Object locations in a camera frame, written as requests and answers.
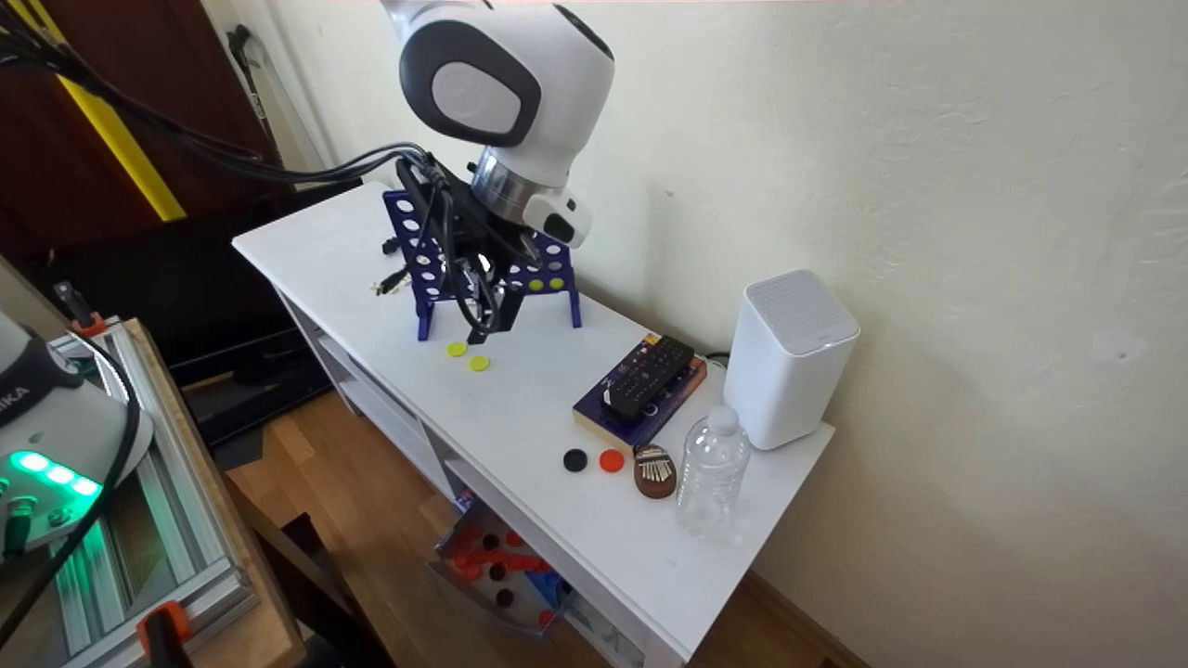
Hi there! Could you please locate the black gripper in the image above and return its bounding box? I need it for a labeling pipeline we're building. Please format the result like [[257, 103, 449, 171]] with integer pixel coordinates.
[[438, 197, 537, 349]]

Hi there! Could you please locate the white robot base green light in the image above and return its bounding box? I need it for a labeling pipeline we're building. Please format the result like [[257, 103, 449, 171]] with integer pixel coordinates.
[[0, 310, 159, 573]]

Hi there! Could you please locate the brown round object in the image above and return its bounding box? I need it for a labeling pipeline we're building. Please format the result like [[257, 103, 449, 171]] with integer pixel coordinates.
[[632, 442, 683, 507]]

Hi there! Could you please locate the white table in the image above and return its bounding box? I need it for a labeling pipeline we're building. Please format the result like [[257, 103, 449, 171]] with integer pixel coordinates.
[[229, 182, 840, 668]]

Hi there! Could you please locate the black remote control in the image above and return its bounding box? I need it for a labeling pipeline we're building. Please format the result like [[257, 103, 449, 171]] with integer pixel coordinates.
[[600, 335, 697, 424]]

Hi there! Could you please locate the blue flat board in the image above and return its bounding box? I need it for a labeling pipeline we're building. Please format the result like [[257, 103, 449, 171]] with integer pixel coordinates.
[[568, 331, 714, 453]]

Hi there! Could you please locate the colourful game box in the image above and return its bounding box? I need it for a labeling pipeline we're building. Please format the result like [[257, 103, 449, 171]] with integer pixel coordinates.
[[429, 498, 576, 644]]

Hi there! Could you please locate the clear plastic bottle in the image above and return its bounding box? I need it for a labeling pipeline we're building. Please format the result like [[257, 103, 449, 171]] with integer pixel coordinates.
[[677, 405, 752, 546]]

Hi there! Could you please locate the white box speaker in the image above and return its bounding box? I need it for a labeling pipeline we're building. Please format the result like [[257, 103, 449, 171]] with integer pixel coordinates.
[[721, 267, 865, 457]]

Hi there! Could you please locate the black low furniture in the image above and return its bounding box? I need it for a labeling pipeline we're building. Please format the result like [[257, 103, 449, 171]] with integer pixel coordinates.
[[33, 180, 400, 457]]

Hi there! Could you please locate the wooden board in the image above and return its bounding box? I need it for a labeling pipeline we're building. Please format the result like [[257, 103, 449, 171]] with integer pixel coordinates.
[[121, 317, 309, 668]]

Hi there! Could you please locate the aluminium profile stand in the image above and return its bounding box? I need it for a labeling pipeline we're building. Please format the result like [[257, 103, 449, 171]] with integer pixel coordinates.
[[47, 323, 257, 668]]

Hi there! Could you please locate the yellow strip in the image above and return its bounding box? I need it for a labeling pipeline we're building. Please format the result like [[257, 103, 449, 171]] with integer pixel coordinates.
[[11, 0, 193, 228]]

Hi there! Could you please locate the dark brown door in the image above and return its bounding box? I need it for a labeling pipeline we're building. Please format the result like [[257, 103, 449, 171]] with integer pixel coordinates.
[[0, 0, 302, 273]]

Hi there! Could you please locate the blue connect four frame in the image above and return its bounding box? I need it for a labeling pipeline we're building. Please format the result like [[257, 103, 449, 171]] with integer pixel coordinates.
[[380, 182, 585, 346]]

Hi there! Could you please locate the black power cable with plug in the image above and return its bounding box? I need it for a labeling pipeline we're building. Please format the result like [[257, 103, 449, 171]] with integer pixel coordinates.
[[372, 234, 414, 302]]

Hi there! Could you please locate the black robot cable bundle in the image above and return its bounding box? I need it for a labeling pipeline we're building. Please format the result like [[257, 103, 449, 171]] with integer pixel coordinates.
[[0, 20, 429, 197]]

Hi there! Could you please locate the black base cable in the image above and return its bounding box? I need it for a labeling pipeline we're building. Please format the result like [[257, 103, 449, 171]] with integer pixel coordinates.
[[0, 331, 146, 646]]

